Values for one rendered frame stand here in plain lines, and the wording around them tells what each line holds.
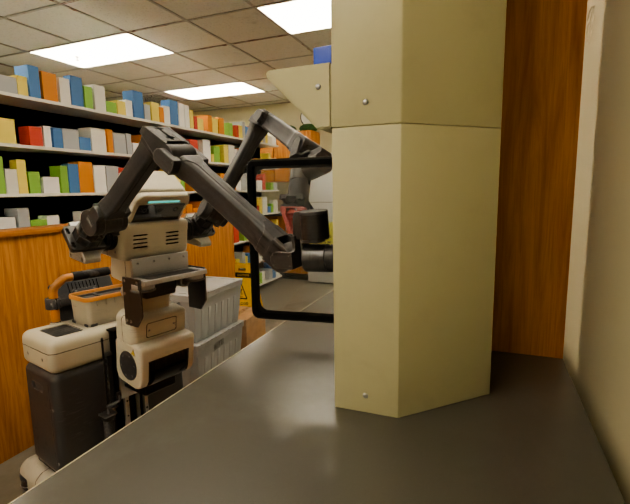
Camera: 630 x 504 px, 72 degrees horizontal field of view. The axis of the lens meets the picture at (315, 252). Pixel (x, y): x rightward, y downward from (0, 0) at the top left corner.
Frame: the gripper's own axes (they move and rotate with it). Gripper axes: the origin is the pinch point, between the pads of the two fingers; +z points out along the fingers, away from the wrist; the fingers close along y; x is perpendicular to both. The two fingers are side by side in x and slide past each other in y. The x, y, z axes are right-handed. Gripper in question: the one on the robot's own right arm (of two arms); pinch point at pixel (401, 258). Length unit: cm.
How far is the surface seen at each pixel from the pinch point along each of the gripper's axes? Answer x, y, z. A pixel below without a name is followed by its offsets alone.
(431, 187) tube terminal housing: -12.9, -10.5, 7.0
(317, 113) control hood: -25.5, -14.8, -9.9
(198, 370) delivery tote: 97, 140, -162
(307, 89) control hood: -29.4, -14.8, -11.4
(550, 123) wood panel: -25.1, 22.5, 27.0
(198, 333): 73, 143, -163
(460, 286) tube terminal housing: 3.8, -5.8, 11.0
